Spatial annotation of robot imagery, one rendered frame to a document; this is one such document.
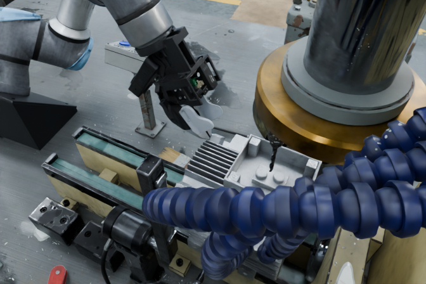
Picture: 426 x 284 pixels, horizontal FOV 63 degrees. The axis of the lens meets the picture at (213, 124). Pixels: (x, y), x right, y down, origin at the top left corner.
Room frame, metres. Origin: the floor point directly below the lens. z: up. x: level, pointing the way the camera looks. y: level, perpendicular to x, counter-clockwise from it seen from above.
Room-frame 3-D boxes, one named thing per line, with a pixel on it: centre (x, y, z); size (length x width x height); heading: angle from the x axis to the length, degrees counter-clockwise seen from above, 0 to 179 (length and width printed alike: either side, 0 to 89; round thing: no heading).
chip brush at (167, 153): (0.56, 0.06, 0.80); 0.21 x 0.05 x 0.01; 57
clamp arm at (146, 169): (0.24, 0.07, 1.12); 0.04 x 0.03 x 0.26; 63
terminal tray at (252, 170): (0.31, -0.09, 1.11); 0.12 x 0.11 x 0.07; 62
